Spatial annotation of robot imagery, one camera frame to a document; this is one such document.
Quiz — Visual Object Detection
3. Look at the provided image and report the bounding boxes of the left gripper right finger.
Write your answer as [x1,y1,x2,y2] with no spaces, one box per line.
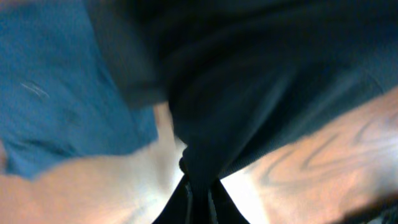
[208,180,249,224]

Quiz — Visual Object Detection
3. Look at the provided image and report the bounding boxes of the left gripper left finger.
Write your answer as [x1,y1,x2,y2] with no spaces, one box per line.
[153,175,192,224]

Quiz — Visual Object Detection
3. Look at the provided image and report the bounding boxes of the black polo shirt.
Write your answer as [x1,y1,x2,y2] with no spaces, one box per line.
[83,0,398,200]

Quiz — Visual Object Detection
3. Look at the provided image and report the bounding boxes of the folded dark blue shorts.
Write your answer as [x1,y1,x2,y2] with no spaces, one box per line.
[1,1,157,179]

